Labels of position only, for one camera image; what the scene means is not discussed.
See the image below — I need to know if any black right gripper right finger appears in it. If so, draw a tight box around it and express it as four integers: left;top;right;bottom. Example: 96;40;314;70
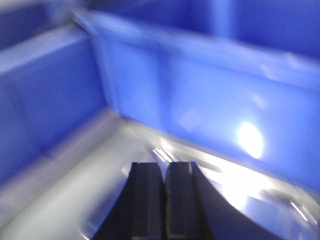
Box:
165;162;279;240

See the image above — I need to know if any large blue bin centre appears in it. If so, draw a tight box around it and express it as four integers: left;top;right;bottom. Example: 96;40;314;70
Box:
0;0;320;192

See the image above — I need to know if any silver metal tray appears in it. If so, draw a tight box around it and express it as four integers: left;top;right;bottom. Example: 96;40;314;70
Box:
0;109;320;240

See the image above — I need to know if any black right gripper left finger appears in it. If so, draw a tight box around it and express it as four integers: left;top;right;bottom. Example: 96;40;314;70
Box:
93;162;165;240

